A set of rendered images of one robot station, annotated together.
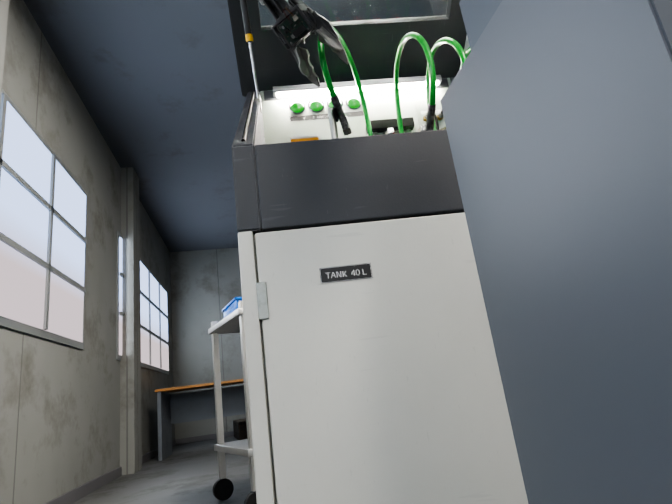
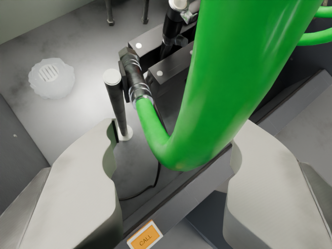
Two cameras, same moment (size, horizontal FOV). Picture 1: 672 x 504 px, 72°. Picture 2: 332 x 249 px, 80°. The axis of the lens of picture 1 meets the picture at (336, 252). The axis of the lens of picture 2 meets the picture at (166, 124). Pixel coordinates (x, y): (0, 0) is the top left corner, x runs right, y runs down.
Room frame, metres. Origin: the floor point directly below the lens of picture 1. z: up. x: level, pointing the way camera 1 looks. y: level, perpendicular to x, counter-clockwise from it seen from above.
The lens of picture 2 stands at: (0.87, -0.01, 1.31)
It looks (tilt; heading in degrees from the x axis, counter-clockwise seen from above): 75 degrees down; 290
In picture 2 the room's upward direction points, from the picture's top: 39 degrees clockwise
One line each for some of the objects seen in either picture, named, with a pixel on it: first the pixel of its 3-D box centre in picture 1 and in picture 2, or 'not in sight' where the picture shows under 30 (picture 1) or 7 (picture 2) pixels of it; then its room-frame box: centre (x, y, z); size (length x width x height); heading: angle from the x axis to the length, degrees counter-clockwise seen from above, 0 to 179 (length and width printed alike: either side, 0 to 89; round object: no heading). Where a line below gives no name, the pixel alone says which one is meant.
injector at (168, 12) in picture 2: not in sight; (169, 53); (1.01, -0.17, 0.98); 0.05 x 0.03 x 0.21; 6
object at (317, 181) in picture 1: (430, 175); (219, 156); (0.78, -0.19, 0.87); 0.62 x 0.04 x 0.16; 96
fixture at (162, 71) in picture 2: not in sight; (200, 43); (1.03, -0.28, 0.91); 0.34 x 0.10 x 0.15; 96
